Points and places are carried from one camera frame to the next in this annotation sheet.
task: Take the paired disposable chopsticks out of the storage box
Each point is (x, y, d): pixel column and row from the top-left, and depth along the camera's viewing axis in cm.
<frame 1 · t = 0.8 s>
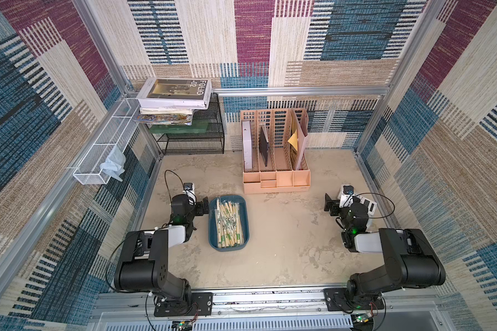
left hand: (195, 197, 95), fingers open
right hand: (339, 192, 91), fingers open
teal plastic storage box: (244, 203, 96), point 6 cm above the table
pink desktop file organizer: (273, 149, 108), point 13 cm above the table
white box in organizer: (247, 145, 101), point 19 cm above the table
black notebook in organizer: (264, 146, 104), point 16 cm above the table
yellow paper in organizer: (293, 140, 91), point 27 cm above the table
green folder on shelf: (195, 127, 99), point 26 cm above the table

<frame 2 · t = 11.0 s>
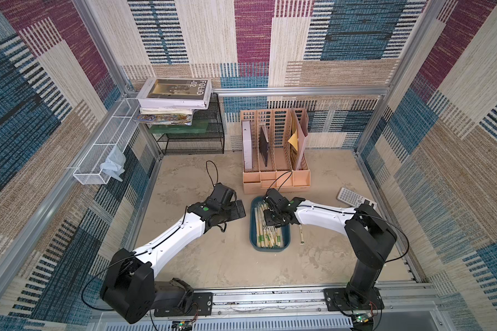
left hand: (235, 210, 85), fingers open
right hand: (268, 216, 92), fingers closed
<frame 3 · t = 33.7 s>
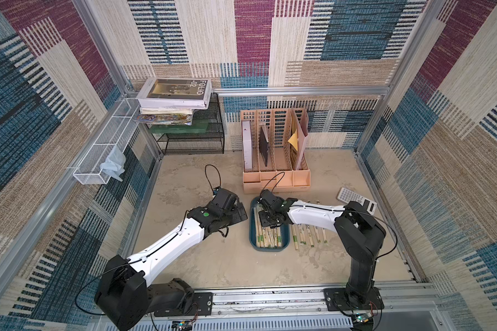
left hand: (237, 213, 83), fingers open
right hand: (263, 217, 93), fingers closed
wrapped chopsticks pair: (295, 236, 91), on the table
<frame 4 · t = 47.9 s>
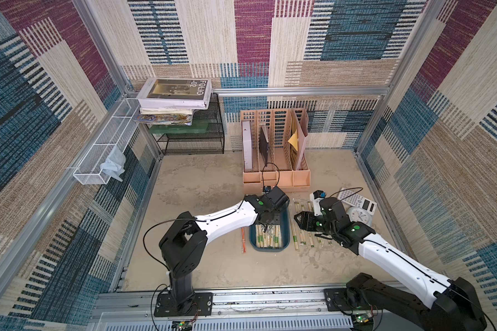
left hand: (275, 217, 87), fingers open
right hand: (300, 215, 83), fingers open
wrapped chopsticks red print: (244, 241, 89), on the table
